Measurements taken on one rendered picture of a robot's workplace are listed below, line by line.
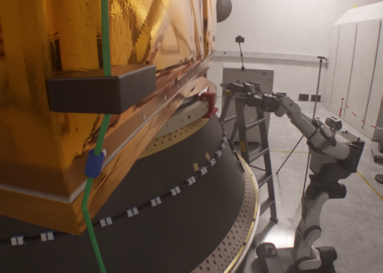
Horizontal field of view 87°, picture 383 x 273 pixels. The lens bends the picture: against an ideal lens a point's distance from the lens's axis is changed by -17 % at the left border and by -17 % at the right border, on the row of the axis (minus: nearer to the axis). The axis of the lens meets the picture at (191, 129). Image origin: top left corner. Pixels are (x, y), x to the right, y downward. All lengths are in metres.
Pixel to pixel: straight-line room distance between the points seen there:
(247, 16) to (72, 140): 8.31
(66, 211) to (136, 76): 0.16
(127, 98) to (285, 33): 8.50
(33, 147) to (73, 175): 0.05
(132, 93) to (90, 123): 0.07
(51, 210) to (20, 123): 0.10
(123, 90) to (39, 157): 0.11
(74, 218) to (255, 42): 8.31
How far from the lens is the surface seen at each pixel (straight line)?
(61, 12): 0.24
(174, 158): 0.82
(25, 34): 0.23
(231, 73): 4.42
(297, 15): 8.81
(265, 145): 2.57
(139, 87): 0.22
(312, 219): 1.94
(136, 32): 0.31
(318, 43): 9.01
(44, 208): 0.30
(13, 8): 0.24
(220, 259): 0.95
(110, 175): 0.34
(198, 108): 0.88
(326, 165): 1.63
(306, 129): 1.29
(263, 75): 4.48
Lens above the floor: 1.94
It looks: 20 degrees down
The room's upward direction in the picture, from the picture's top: straight up
